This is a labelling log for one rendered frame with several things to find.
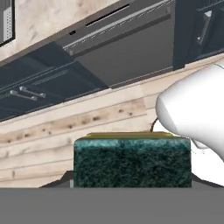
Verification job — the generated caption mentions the dark cupboard door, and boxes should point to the dark cupboard door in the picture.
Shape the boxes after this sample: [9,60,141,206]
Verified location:
[172,0,224,71]
[0,61,109,123]
[0,41,77,97]

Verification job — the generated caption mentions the silver cupboard handle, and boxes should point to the silver cupboard handle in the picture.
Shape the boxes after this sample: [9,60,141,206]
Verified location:
[9,89,39,102]
[196,10,213,46]
[18,85,47,99]

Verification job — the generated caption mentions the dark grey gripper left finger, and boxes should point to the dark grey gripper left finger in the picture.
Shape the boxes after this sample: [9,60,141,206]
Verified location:
[38,170,75,189]

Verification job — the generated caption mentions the white rounded object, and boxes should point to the white rounded object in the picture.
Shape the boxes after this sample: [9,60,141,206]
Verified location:
[151,58,224,187]

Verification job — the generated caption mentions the dark grey dishwasher door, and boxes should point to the dark grey dishwasher door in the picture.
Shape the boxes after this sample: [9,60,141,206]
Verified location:
[54,0,177,88]

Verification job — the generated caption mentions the green and yellow sponge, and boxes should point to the green and yellow sponge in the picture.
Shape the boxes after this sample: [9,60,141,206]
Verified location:
[73,131,193,189]

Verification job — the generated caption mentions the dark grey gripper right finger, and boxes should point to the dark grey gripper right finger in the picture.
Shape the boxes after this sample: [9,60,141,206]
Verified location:
[191,175,224,189]

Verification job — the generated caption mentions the silver dishwasher handle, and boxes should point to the silver dishwasher handle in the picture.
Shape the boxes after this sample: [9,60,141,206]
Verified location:
[62,6,172,57]

